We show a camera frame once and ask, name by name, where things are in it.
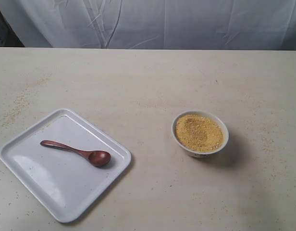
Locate white backdrop cloth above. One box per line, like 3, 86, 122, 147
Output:
0, 0, 296, 50

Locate white ceramic bowl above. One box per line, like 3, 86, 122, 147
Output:
172, 110, 229, 158

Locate golden brown granulated powder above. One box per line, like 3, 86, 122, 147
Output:
175, 114, 223, 153

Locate white square plastic tray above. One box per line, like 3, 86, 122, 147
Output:
0, 108, 131, 223

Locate dark brown wooden spoon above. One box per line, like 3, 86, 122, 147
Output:
40, 140, 111, 167

